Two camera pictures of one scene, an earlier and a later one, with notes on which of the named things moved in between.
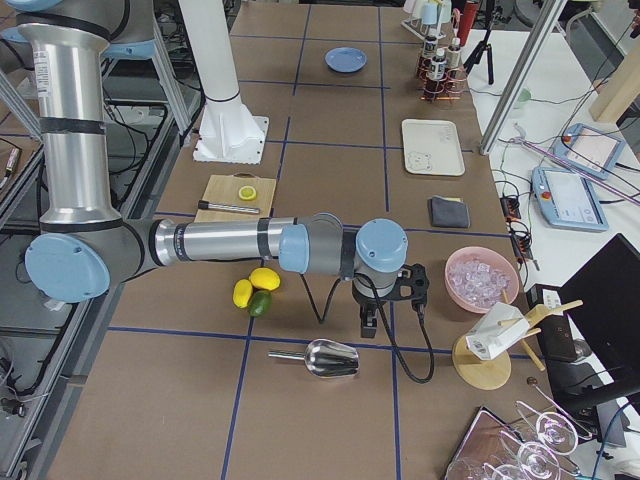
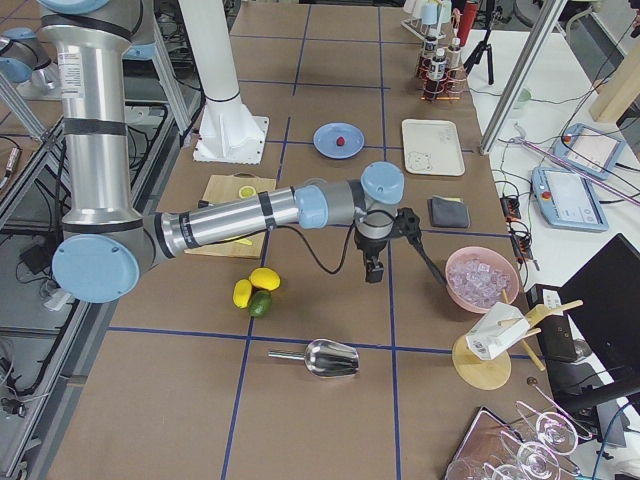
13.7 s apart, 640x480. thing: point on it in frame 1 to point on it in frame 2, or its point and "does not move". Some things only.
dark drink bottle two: (454, 60) does not move
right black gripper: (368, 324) to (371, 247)
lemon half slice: (247, 192) does not move
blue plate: (345, 59) to (325, 140)
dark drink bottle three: (437, 74) does not move
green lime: (260, 302) does not move
